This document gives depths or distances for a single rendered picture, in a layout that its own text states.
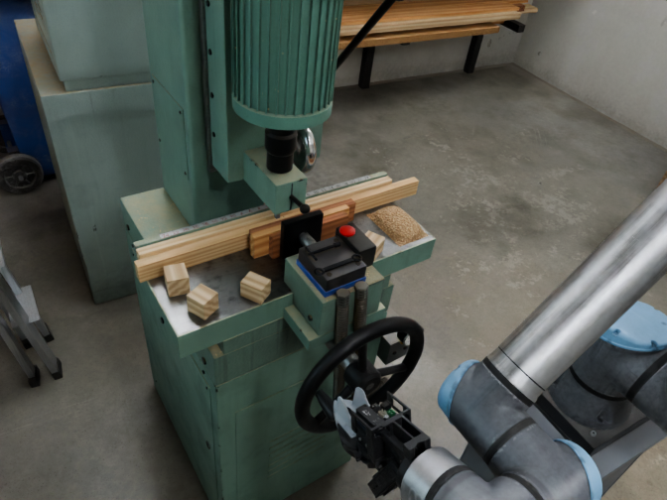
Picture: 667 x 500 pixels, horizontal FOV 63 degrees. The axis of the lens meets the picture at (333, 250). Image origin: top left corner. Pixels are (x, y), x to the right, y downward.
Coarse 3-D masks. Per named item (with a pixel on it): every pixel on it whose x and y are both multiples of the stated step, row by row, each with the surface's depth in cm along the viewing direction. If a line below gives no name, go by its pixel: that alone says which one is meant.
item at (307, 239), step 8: (296, 216) 106; (304, 216) 106; (312, 216) 107; (320, 216) 108; (288, 224) 104; (296, 224) 106; (304, 224) 107; (312, 224) 108; (320, 224) 110; (288, 232) 106; (296, 232) 107; (304, 232) 108; (312, 232) 110; (320, 232) 111; (280, 240) 108; (288, 240) 107; (296, 240) 108; (304, 240) 107; (312, 240) 106; (320, 240) 113; (280, 248) 109; (288, 248) 108; (296, 248) 110; (280, 256) 110; (288, 256) 110
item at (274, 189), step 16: (256, 160) 106; (256, 176) 106; (272, 176) 103; (288, 176) 103; (304, 176) 104; (256, 192) 109; (272, 192) 103; (288, 192) 103; (304, 192) 106; (272, 208) 105; (288, 208) 106
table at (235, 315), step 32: (224, 256) 109; (384, 256) 115; (416, 256) 121; (160, 288) 101; (192, 288) 102; (224, 288) 103; (288, 288) 104; (160, 320) 102; (192, 320) 96; (224, 320) 97; (256, 320) 102; (288, 320) 105; (192, 352) 97
